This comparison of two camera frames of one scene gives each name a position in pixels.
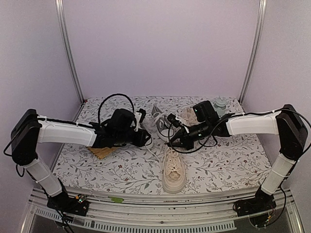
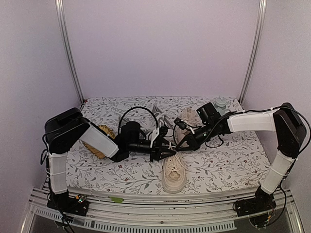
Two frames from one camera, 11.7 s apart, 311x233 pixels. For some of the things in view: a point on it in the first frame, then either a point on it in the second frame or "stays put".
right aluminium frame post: x=262 y=13 stays put
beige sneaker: x=174 y=175 stays put
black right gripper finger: x=180 y=135 -> x=186 y=138
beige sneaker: x=188 y=116 stays put
